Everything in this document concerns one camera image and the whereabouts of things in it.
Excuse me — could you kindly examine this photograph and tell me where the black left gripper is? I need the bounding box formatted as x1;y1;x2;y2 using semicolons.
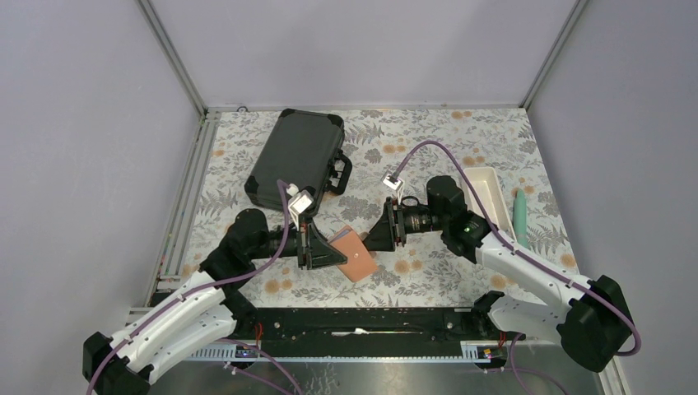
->
249;215;347;270

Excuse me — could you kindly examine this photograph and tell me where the floral patterned table mat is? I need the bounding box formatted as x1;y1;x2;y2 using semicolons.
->
167;109;578;307

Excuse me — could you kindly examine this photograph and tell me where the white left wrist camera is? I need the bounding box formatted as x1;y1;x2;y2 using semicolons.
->
288;190;314;216

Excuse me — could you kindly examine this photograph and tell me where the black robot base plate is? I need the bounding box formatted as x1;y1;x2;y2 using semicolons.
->
227;295;515;356

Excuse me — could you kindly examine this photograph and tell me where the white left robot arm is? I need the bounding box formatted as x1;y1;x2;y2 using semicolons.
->
82;209;347;394

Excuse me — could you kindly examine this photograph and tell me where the black hard carrying case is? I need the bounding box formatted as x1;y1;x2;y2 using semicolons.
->
244;109;352;215

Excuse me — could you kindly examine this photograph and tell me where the aluminium frame rail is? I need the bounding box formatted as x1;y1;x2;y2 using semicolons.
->
137;1;221;307

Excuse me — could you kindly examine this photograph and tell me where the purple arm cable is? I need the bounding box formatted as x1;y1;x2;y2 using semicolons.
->
393;140;644;358
86;179;298;395

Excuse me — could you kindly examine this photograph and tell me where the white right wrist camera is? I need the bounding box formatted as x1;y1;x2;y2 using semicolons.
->
382;171;404;193

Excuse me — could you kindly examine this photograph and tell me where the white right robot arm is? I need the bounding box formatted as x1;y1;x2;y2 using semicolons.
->
364;175;635;373

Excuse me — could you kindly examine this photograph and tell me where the perforated metal cable tray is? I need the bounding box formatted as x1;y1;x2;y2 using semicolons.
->
185;341;509;366

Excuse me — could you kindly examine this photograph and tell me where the mint green cylindrical tube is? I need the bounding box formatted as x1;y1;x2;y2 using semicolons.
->
512;189;529;248

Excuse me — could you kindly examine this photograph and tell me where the white rectangular plastic tray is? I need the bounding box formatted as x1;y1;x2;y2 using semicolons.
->
460;167;514;240

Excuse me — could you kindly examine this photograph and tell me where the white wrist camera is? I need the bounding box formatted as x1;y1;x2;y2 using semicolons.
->
288;190;314;216
382;171;404;193

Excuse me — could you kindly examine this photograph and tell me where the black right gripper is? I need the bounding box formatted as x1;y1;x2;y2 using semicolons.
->
359;197;448;253

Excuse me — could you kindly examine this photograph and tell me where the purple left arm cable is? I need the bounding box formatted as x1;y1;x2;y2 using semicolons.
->
86;179;298;395

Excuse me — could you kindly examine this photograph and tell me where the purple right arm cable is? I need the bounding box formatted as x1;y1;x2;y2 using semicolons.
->
393;140;644;358

